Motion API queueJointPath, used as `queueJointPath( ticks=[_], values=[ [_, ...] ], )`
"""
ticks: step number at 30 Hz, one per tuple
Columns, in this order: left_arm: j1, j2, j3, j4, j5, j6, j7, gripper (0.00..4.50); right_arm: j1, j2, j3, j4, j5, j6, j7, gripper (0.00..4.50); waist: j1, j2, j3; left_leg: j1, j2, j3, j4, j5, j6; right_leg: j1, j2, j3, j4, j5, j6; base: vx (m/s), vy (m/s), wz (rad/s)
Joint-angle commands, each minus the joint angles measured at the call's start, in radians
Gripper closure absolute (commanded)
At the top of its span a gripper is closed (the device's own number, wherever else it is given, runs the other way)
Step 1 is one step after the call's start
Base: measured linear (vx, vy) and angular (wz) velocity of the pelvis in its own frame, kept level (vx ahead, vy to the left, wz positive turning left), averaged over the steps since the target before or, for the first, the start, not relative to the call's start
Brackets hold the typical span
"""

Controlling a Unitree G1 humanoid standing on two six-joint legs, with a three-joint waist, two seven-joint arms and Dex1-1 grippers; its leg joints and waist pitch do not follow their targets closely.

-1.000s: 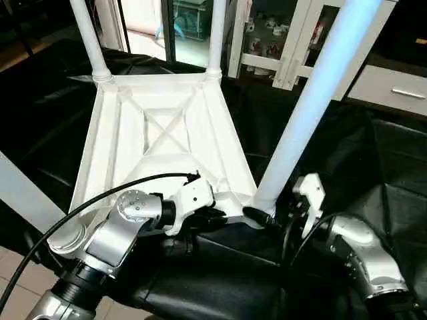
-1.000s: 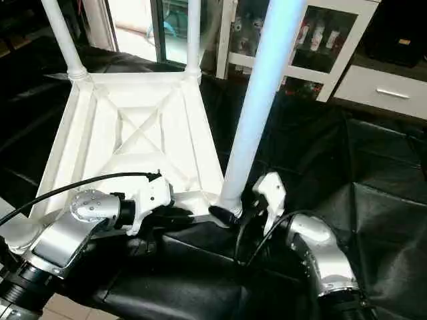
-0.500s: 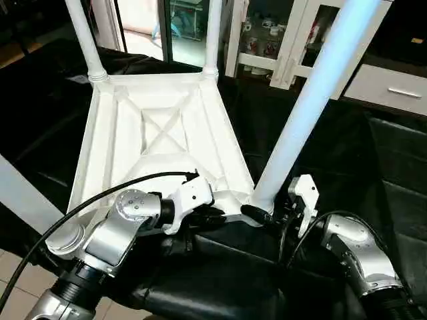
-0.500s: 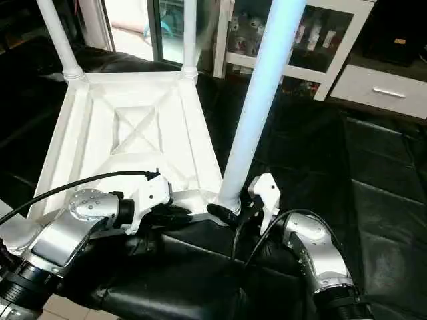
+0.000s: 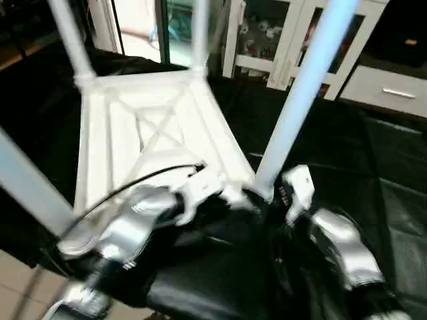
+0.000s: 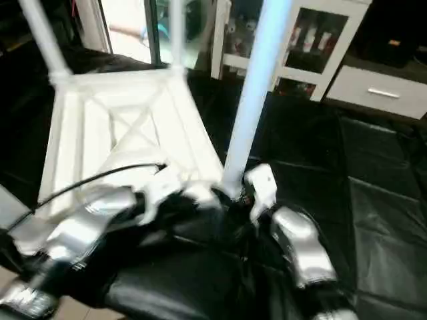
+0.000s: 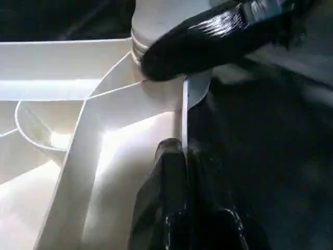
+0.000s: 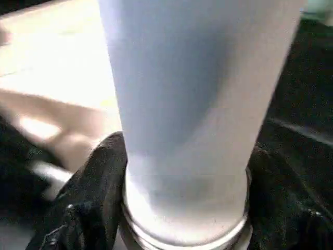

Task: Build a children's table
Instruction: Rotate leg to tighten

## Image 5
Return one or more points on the white plastic table top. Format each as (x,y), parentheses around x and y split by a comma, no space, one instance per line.
(147,126)

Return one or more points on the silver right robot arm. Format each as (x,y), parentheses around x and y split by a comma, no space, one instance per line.
(347,253)

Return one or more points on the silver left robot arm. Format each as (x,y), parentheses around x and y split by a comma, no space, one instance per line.
(120,240)

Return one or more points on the black table mat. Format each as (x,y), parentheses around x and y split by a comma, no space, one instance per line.
(373,166)

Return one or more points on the white drawer unit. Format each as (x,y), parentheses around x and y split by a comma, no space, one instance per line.
(393,86)

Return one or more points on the white glass door cabinet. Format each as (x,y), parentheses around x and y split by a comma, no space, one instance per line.
(287,36)

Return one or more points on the teal plastic stool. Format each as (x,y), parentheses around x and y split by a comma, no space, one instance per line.
(179,23)

